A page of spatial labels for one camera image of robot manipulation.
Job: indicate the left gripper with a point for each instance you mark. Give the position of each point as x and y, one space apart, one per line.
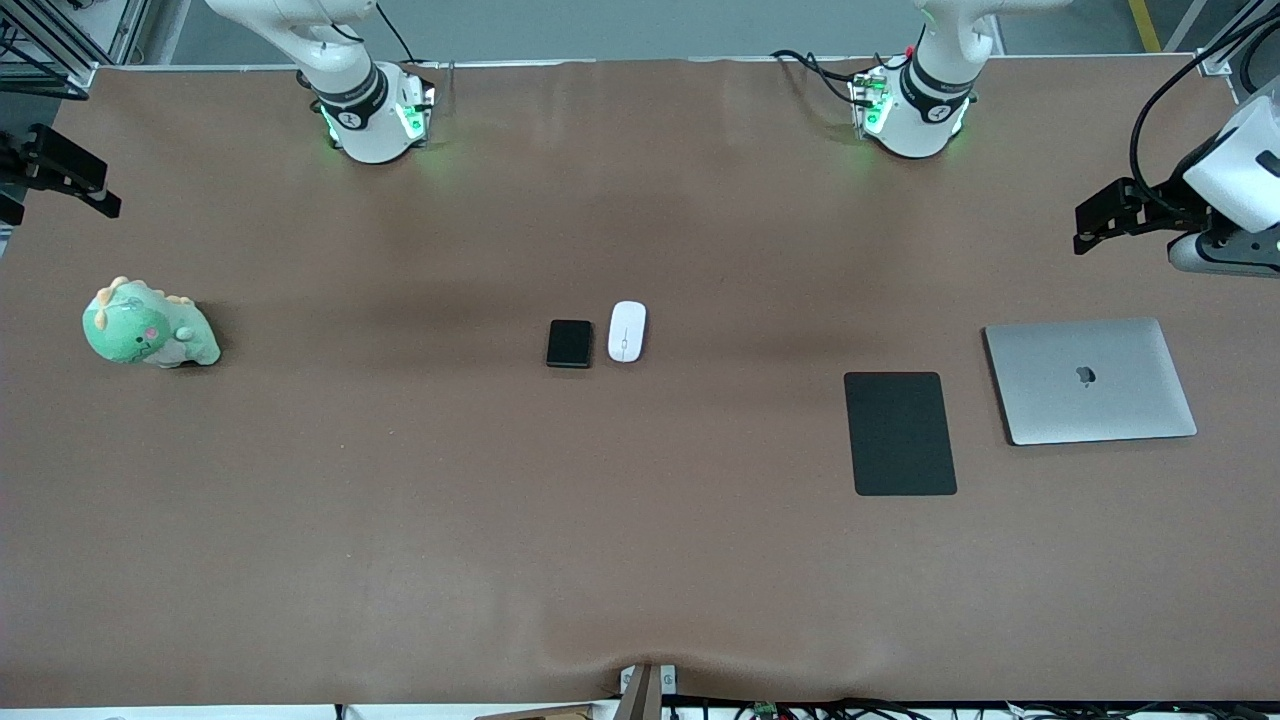
1169 200

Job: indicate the black phone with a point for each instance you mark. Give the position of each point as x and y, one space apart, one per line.
569 344

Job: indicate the white computer mouse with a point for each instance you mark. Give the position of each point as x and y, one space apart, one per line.
627 331

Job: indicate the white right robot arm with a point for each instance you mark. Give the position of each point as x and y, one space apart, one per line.
365 120

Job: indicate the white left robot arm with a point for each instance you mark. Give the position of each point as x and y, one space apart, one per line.
915 110

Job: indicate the black mouse pad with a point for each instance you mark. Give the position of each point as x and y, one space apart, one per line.
900 435

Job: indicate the green dinosaur plush toy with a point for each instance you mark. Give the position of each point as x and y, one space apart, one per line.
140 330

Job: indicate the silver laptop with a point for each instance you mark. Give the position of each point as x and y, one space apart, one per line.
1090 385

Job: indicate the brown table cover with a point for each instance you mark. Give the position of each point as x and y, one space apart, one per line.
640 520

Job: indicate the small green circuit board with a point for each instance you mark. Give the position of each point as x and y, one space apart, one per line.
767 711

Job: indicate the aluminium frame post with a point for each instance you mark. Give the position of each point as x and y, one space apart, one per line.
78 78
1215 63

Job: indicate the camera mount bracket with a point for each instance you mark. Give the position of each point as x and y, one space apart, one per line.
640 695

